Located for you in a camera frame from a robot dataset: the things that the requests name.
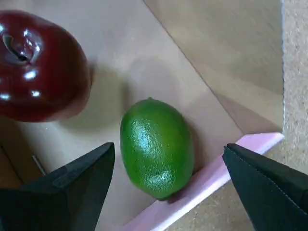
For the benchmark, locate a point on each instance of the green toy lime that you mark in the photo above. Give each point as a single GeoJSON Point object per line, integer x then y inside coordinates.
{"type": "Point", "coordinates": [156, 149]}

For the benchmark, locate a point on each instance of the pink cardboard box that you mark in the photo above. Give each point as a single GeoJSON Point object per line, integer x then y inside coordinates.
{"type": "Point", "coordinates": [204, 180]}

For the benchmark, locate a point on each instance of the dark red toy apple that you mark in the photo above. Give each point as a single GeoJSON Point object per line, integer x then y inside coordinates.
{"type": "Point", "coordinates": [43, 72]}

